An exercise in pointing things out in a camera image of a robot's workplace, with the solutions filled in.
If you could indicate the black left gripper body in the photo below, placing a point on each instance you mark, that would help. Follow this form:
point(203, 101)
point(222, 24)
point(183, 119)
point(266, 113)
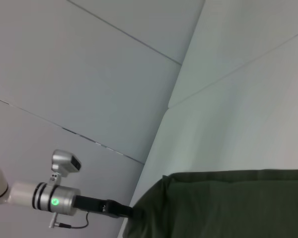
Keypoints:
point(92, 204)

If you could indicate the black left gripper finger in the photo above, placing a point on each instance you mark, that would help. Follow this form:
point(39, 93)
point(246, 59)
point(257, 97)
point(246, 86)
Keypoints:
point(123, 210)

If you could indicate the dark green FREE t-shirt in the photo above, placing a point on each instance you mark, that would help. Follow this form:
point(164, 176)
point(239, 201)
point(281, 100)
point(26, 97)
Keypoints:
point(226, 205)

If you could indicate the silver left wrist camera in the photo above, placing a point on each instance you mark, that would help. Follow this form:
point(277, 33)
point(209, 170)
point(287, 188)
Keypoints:
point(64, 163)

